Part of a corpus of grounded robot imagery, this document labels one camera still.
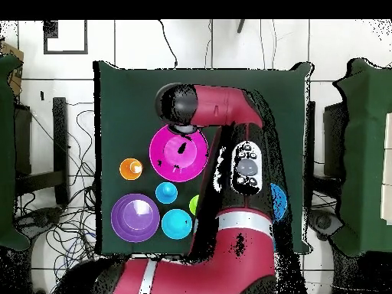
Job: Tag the large pink bowl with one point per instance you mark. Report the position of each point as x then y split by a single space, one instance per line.
165 162

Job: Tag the orange cup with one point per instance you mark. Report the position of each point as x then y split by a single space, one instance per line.
125 168

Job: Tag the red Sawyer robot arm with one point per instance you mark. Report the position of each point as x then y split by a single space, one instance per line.
220 104

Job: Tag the green cup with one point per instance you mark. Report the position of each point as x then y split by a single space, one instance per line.
193 205

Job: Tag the blue cup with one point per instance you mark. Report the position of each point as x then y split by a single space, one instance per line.
166 193

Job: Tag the small cyan bowl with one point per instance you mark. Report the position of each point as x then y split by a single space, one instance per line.
176 225

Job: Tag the dark green tablecloth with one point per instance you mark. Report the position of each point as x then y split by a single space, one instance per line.
128 107

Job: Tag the large purple bowl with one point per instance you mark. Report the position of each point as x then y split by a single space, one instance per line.
135 226

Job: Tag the large blue bowl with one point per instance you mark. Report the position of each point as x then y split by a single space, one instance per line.
278 202

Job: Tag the dark grey machine base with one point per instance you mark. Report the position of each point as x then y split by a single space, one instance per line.
43 217
324 222

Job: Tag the green cloth side table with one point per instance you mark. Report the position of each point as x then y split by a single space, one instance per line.
6 153
364 153

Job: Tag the white stacked boxes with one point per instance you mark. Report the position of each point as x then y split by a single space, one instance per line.
388 137

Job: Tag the cardboard box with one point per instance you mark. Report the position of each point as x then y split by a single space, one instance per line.
12 50

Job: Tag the black metal frame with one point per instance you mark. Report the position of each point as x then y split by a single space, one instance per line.
333 137
60 137

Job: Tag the black floor marker frame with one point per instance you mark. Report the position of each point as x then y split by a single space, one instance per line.
50 29

